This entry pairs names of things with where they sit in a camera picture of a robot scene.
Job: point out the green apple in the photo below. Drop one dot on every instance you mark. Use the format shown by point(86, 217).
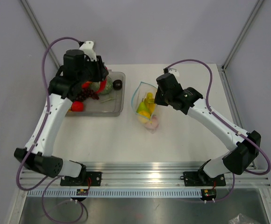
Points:
point(142, 107)

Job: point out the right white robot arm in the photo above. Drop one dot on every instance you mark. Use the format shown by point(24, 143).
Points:
point(241, 144)

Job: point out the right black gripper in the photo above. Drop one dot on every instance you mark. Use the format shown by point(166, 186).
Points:
point(158, 100)

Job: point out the dark grapes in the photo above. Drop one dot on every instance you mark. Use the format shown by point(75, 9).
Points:
point(85, 94)

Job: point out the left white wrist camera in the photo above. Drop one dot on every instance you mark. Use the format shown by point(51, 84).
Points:
point(88, 48)

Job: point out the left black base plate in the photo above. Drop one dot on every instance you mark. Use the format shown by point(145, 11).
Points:
point(91, 178)

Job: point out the dark avocado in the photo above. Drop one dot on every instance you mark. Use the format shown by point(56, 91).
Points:
point(117, 84)

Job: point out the green melon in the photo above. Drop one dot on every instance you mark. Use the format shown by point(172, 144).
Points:
point(95, 86)

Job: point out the left aluminium frame post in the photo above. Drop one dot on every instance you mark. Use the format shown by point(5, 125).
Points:
point(38, 29)

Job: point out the crumpled plastic bag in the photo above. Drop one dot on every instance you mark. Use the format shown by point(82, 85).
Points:
point(242, 219)

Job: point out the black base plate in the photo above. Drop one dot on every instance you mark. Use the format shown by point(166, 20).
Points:
point(192, 179)
point(91, 178)

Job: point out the aluminium mounting rail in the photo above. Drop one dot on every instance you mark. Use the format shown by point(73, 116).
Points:
point(148, 175)

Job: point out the pink peach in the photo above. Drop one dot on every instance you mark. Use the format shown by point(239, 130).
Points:
point(152, 124)

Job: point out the clear zip top bag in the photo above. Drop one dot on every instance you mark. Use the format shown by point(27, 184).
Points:
point(139, 95)

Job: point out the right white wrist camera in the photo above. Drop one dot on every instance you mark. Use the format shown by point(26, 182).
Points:
point(174, 72)

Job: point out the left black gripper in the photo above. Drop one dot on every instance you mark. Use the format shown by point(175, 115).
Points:
point(102, 72)

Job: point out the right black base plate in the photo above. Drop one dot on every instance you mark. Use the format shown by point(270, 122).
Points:
point(192, 179)

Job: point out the yellow bell pepper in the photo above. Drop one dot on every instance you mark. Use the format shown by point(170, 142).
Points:
point(143, 116)

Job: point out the clear plastic food bin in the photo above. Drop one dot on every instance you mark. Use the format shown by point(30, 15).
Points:
point(108, 105)

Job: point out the white slotted cable duct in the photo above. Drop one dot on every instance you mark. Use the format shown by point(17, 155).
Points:
point(118, 193)

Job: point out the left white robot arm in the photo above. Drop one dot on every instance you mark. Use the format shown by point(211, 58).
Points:
point(37, 153)

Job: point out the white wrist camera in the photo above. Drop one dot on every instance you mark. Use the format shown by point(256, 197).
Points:
point(174, 72)
point(88, 48)

